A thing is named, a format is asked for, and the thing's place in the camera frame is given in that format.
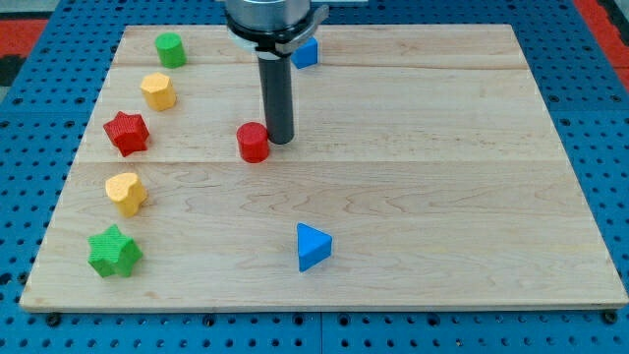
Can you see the red cylinder block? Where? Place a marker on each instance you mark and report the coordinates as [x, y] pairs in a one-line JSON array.
[[252, 138]]

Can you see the yellow heart block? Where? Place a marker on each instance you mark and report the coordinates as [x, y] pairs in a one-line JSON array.
[[126, 192]]

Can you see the blue triangle block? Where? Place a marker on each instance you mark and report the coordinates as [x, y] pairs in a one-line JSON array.
[[314, 246]]

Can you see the light wooden board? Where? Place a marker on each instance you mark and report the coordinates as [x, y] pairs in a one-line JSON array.
[[426, 152]]

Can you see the yellow hexagon block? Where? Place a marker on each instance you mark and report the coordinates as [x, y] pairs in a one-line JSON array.
[[158, 91]]

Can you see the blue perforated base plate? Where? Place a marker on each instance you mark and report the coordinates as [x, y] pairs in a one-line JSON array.
[[43, 118]]

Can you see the blue cube block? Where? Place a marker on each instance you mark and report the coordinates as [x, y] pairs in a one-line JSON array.
[[306, 55]]

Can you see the red star block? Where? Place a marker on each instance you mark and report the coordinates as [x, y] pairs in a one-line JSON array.
[[127, 132]]

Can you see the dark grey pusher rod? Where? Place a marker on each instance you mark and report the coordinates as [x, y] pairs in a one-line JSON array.
[[276, 89]]

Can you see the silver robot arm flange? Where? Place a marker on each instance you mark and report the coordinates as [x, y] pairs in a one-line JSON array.
[[279, 27]]

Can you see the green star block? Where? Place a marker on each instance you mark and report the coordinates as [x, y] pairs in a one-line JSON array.
[[111, 252]]

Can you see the green cylinder block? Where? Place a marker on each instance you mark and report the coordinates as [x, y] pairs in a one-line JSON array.
[[170, 50]]

